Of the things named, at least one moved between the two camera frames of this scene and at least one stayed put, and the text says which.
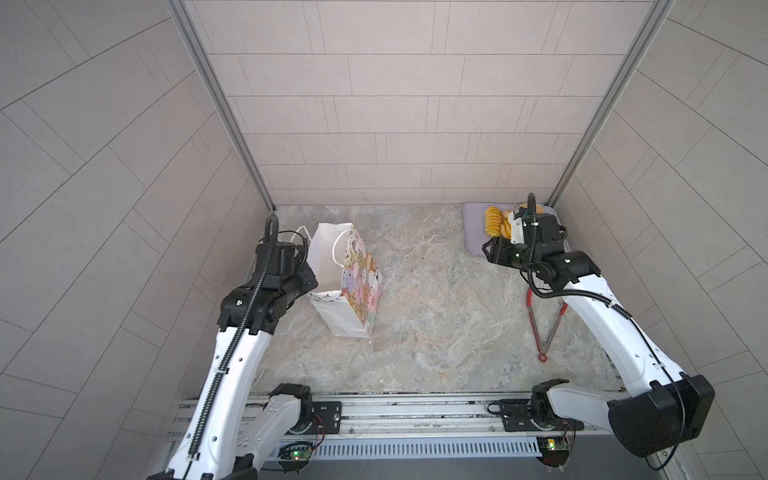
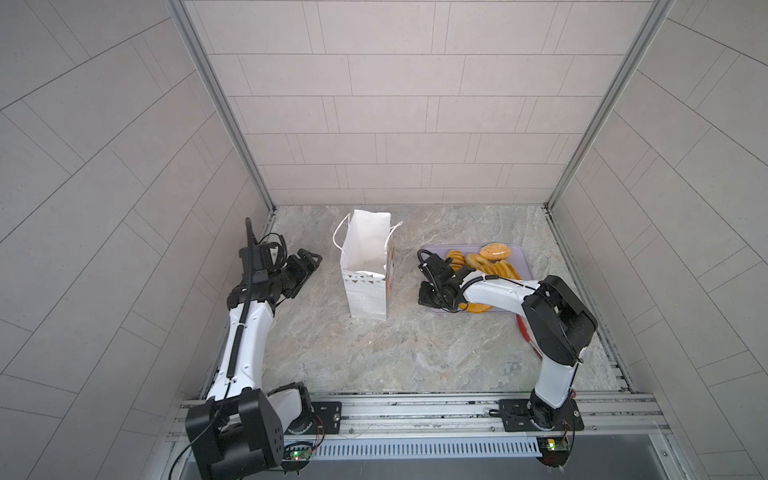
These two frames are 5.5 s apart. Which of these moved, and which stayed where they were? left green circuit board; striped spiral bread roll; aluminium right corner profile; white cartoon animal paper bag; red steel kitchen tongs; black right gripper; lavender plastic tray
Moved: striped spiral bread roll; white cartoon animal paper bag; lavender plastic tray; red steel kitchen tongs; black right gripper
Stayed: left green circuit board; aluminium right corner profile
